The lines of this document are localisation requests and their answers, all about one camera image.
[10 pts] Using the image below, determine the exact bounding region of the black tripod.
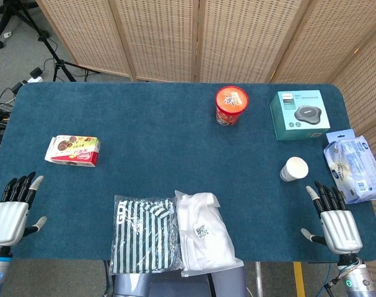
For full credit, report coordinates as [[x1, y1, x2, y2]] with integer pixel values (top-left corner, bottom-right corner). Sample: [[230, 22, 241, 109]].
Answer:
[[19, 0, 101, 83]]

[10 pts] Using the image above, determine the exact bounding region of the red instant noodle cup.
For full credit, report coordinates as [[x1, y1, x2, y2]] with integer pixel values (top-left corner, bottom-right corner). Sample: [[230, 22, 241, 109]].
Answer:
[[214, 85, 250, 127]]

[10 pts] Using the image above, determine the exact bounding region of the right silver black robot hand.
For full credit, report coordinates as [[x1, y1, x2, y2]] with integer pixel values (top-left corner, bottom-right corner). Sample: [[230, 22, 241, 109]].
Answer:
[[300, 181, 364, 256]]

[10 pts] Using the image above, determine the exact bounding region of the small white paper cup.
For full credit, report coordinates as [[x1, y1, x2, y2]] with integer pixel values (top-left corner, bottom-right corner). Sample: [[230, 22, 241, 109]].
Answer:
[[279, 157, 309, 183]]

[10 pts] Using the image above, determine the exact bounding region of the black office chair base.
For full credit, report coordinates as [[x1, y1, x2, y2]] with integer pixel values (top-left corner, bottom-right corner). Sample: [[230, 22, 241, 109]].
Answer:
[[0, 0, 50, 50]]

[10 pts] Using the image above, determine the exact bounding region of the grey robot torso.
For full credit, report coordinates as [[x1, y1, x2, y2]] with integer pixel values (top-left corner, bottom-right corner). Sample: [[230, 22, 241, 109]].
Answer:
[[112, 266, 248, 297]]

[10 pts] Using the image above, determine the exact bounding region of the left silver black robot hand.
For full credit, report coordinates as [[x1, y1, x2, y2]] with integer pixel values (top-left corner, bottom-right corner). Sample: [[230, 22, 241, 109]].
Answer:
[[0, 171, 48, 247]]

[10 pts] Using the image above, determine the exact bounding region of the floor cable bundle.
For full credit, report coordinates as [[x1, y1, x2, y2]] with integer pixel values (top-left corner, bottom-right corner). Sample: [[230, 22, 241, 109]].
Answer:
[[0, 87, 19, 146]]

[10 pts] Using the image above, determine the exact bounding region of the red white snack box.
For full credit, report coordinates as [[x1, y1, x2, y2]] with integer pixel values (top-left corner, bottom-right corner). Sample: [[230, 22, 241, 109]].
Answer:
[[44, 134, 101, 168]]

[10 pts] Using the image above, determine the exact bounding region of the white garment in frosted bag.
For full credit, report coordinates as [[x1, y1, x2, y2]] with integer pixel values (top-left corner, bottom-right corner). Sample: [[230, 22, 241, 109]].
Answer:
[[174, 189, 245, 278]]

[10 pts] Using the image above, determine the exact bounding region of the blue cable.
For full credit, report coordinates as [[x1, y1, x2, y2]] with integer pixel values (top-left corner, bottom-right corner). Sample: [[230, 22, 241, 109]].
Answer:
[[322, 262, 341, 297]]

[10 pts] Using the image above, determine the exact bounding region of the striped shirt in clear bag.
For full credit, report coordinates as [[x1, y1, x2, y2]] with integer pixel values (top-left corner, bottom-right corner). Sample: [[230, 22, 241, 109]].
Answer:
[[109, 194, 184, 275]]

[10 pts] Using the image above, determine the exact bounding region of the white power adapter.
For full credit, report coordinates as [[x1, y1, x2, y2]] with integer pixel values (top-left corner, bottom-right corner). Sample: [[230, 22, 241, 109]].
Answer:
[[21, 67, 45, 85]]

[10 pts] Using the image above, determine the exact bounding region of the blue table cover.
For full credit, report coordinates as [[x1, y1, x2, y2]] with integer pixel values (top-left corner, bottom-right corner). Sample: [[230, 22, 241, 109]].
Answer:
[[0, 81, 376, 264]]

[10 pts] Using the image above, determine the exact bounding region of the teal speaker box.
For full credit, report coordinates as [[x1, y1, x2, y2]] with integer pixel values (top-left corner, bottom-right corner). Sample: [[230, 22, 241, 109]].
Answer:
[[269, 90, 331, 142]]

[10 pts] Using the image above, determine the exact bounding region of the blue wet wipes pack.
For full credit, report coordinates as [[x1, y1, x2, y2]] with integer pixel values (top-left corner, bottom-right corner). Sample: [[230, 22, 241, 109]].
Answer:
[[323, 128, 376, 205]]

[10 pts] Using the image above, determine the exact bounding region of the metal table leg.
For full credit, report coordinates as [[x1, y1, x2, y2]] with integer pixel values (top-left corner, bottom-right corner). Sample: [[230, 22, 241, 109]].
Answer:
[[255, 261, 265, 297]]

